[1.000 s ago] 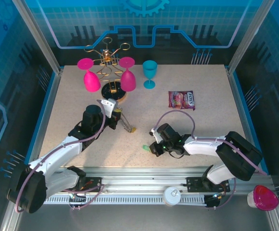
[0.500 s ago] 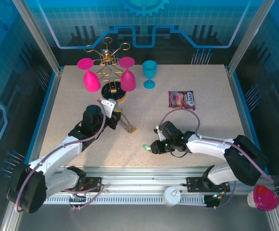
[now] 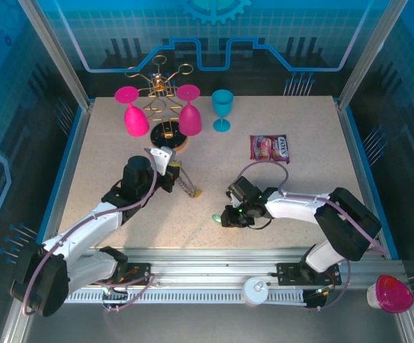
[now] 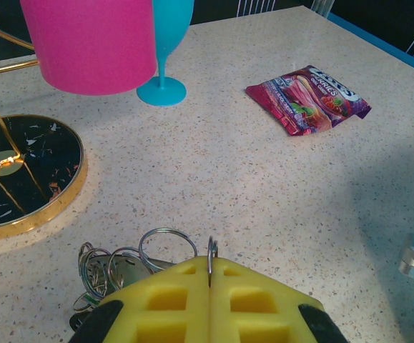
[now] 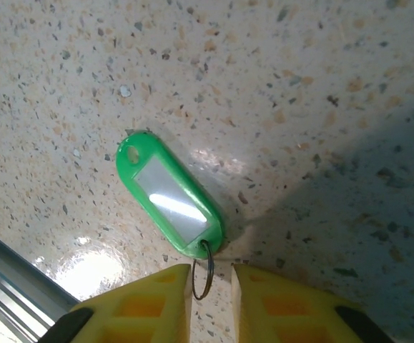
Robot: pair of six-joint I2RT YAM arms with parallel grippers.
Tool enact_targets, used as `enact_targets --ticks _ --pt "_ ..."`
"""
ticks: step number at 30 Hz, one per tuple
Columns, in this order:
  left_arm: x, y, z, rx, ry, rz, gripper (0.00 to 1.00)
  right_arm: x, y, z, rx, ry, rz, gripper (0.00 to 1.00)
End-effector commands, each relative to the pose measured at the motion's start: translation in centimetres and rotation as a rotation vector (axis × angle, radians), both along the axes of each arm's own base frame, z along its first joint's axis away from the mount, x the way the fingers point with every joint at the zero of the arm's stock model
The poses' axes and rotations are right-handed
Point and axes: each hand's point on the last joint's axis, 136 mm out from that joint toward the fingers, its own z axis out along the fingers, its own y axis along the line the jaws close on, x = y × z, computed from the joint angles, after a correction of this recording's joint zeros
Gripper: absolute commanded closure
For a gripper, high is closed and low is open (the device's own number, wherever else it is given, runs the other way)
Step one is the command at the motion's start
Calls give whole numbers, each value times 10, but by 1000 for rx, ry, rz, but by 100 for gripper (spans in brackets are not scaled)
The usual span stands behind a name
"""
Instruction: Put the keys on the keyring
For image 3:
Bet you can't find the pink plastic goblet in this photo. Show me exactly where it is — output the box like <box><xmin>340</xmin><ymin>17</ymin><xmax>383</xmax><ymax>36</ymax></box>
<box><xmin>114</xmin><ymin>85</ymin><xmax>151</xmax><ymax>138</ymax></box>
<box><xmin>176</xmin><ymin>84</ymin><xmax>204</xmax><ymax>136</ymax></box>

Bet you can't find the purple candy bag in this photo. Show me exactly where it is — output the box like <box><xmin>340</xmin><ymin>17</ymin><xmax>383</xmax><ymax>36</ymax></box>
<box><xmin>249</xmin><ymin>134</ymin><xmax>292</xmax><ymax>165</ymax></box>

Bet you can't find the teal plastic goblet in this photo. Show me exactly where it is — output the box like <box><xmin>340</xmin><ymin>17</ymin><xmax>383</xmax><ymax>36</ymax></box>
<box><xmin>211</xmin><ymin>89</ymin><xmax>235</xmax><ymax>132</ymax></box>

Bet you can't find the white cup with pink lid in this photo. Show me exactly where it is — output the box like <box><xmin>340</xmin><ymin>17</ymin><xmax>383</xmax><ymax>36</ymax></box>
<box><xmin>366</xmin><ymin>274</ymin><xmax>414</xmax><ymax>314</ymax></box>

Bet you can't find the gold wire glass rack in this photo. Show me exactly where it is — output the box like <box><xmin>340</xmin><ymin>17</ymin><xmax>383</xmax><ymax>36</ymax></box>
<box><xmin>124</xmin><ymin>55</ymin><xmax>194</xmax><ymax>156</ymax></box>

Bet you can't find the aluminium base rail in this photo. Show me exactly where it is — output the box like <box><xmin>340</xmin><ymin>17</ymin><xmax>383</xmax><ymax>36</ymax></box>
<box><xmin>20</xmin><ymin>248</ymin><xmax>410</xmax><ymax>291</ymax></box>

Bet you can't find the white slotted cable duct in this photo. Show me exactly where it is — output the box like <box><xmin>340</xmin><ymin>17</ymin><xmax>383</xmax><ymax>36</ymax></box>
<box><xmin>63</xmin><ymin>289</ymin><xmax>306</xmax><ymax>304</ymax></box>

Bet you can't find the aluminium frame post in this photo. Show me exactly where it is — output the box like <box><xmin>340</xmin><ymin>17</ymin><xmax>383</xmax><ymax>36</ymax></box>
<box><xmin>337</xmin><ymin>0</ymin><xmax>410</xmax><ymax>110</ymax></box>
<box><xmin>16</xmin><ymin>0</ymin><xmax>95</xmax><ymax>110</ymax></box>

